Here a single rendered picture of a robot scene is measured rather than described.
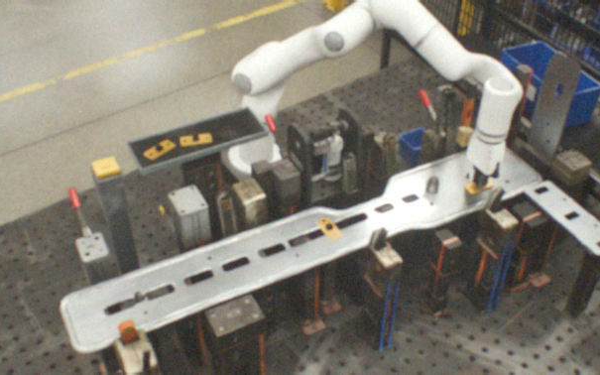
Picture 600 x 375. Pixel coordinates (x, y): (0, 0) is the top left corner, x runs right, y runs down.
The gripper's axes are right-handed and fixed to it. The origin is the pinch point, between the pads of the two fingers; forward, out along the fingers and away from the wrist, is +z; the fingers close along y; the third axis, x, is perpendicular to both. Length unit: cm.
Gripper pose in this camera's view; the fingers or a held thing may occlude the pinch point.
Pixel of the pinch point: (480, 178)
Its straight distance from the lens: 203.7
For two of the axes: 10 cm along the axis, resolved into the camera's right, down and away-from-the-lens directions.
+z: 0.0, 7.6, 6.5
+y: 4.6, 5.8, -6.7
